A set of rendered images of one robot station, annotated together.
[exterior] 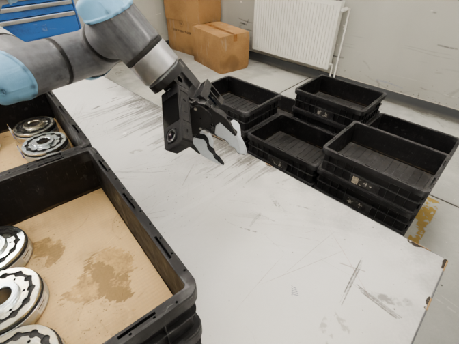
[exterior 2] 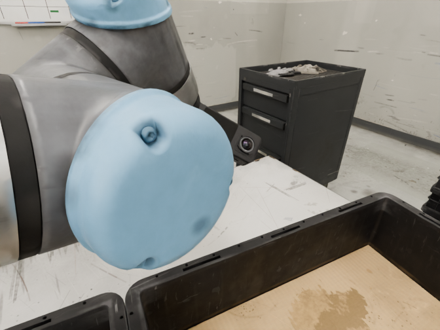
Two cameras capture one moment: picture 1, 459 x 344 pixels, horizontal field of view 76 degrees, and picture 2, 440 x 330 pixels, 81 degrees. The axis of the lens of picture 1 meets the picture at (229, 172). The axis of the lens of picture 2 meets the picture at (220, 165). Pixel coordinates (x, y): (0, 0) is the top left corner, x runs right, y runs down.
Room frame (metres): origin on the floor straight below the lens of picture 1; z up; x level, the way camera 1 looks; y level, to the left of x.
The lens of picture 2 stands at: (0.36, 0.42, 1.17)
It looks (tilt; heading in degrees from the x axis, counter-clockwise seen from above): 30 degrees down; 283
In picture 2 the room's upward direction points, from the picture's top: straight up
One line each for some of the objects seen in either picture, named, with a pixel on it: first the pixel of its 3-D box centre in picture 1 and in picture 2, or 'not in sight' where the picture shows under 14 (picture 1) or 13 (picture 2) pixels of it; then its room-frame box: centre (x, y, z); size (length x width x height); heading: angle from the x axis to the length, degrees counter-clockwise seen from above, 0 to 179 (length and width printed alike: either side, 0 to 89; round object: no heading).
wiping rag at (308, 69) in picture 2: not in sight; (308, 68); (0.21, -1.39, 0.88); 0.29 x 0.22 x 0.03; 46
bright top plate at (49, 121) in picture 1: (34, 125); not in sight; (0.70, 0.53, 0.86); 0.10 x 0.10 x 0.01
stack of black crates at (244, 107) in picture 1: (235, 127); not in sight; (1.50, -0.04, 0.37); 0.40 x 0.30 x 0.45; 46
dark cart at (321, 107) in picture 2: not in sight; (291, 137); (0.26, -1.27, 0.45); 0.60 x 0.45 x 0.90; 46
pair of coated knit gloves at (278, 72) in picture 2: not in sight; (277, 71); (0.39, -1.24, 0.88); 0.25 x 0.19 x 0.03; 46
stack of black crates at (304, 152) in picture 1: (291, 163); not in sight; (1.23, -0.33, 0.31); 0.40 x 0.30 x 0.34; 46
